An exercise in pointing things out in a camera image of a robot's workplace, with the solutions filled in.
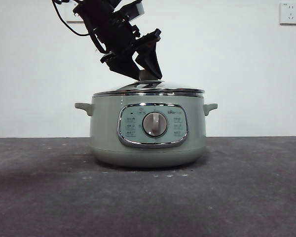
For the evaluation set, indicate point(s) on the pale green electric cooking pot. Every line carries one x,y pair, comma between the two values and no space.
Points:
106,128

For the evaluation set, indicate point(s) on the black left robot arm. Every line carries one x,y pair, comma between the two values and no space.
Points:
96,7

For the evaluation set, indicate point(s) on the glass lid with green knob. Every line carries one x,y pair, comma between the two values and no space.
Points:
162,87

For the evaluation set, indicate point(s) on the white wall socket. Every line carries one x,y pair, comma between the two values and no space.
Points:
289,13
70,14

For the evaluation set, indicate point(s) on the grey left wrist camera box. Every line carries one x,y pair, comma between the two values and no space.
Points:
134,10

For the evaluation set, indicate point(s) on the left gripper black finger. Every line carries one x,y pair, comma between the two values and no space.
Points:
125,66
150,61

